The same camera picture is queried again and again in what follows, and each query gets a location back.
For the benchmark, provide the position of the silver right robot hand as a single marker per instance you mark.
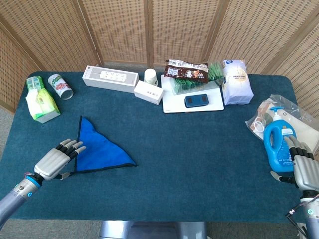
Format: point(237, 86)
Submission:
point(307, 174)

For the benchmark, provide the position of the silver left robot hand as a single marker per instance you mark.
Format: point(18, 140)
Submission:
point(51, 163)

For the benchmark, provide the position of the grey and blue cloth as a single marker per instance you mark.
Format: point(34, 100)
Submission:
point(99, 152)

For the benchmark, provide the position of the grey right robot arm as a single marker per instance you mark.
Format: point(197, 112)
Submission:
point(312, 221)

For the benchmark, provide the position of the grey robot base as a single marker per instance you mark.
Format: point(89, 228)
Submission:
point(152, 230)

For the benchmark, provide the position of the blue detergent pump bottle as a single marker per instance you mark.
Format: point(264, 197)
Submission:
point(274, 149)

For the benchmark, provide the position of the clear plastic zip bag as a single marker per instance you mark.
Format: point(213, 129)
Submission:
point(299, 122)

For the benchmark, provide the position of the green tissue pack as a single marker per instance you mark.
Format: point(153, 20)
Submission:
point(43, 105)

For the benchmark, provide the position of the white green drink can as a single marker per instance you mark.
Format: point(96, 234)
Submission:
point(61, 87)

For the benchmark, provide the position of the small green white packet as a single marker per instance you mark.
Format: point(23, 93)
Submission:
point(35, 83)

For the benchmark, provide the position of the long white power strip box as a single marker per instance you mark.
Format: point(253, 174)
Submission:
point(109, 78)

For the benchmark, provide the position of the white paper sack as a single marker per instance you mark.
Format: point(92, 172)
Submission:
point(236, 82)

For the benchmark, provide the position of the small white box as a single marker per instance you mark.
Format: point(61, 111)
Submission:
point(148, 93)

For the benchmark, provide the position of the blue table mat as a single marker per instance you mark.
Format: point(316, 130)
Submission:
point(187, 161)

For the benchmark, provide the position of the white paper cup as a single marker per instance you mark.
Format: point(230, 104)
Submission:
point(150, 77)

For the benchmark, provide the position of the small blue case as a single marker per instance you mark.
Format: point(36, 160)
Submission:
point(196, 101)

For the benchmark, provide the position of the white flat board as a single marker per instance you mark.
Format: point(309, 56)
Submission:
point(174, 104)

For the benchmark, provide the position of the clear box of green packets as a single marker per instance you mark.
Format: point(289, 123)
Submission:
point(184, 86)

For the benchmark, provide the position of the brown snack bag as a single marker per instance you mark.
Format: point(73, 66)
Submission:
point(187, 71)

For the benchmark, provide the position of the bamboo folding screen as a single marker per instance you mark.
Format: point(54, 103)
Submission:
point(174, 30)

